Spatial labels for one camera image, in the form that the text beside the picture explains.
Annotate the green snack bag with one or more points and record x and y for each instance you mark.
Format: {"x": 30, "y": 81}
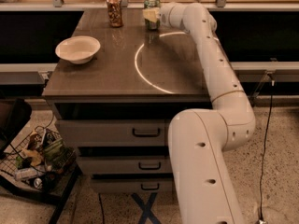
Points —
{"x": 54, "y": 153}

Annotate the brown orange soda can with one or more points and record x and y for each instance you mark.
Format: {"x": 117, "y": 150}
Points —
{"x": 114, "y": 13}

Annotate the top grey drawer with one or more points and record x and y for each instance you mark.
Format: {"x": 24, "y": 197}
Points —
{"x": 113, "y": 132}

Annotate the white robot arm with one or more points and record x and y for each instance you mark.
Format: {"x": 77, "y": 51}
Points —
{"x": 198, "y": 137}

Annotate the grey drawer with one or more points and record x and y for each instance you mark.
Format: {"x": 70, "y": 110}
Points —
{"x": 132, "y": 185}
{"x": 113, "y": 132}
{"x": 123, "y": 165}

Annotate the grey drawer cabinet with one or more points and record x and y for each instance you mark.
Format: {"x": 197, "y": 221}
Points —
{"x": 136, "y": 74}

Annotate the white paper bowl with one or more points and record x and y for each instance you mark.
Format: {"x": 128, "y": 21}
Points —
{"x": 78, "y": 49}

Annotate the black wire basket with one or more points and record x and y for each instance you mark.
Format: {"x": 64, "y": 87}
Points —
{"x": 29, "y": 153}

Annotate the green soda can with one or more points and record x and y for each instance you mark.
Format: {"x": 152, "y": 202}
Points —
{"x": 152, "y": 3}

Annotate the clear plastic bottle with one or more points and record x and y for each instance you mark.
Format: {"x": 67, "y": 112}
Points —
{"x": 28, "y": 173}

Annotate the bottom grey drawer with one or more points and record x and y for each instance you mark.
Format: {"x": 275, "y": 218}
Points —
{"x": 132, "y": 185}

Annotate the middle grey drawer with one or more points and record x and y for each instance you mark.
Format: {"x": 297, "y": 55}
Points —
{"x": 123, "y": 165}

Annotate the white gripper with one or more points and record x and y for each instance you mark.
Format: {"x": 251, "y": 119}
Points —
{"x": 165, "y": 15}

